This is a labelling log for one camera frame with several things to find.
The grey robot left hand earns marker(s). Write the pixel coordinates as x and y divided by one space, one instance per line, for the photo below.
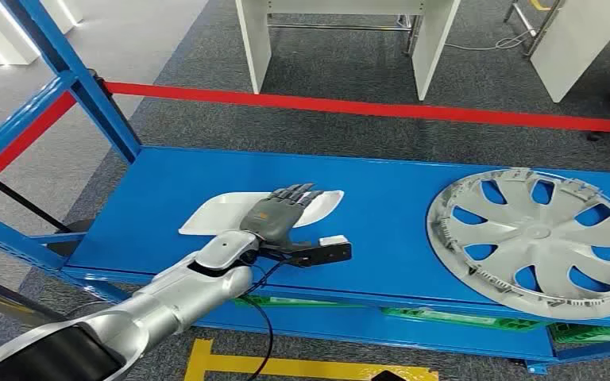
276 218

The white car mirror cover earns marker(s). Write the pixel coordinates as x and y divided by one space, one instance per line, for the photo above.
215 213

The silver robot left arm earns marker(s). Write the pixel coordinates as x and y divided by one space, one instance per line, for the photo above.
178 294

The blue metal shelf rack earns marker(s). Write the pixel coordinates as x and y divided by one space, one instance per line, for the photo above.
389 210

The green folded plastic crate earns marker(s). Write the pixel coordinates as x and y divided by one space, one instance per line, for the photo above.
457 318
594 334
294 302

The red barrier belt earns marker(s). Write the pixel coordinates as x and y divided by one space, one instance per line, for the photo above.
21 144
336 105

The white panel desk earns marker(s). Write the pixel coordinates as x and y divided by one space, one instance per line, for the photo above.
255 47
573 42

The black robot right foot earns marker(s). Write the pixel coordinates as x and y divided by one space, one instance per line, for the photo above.
388 376

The silver wheel hubcap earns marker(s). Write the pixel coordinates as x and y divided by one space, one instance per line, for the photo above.
539 231

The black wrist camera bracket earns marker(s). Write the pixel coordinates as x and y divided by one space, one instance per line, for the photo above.
278 251

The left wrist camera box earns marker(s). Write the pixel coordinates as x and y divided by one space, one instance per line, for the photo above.
326 253

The black stanchion post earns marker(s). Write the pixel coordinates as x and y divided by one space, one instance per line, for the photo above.
26 204

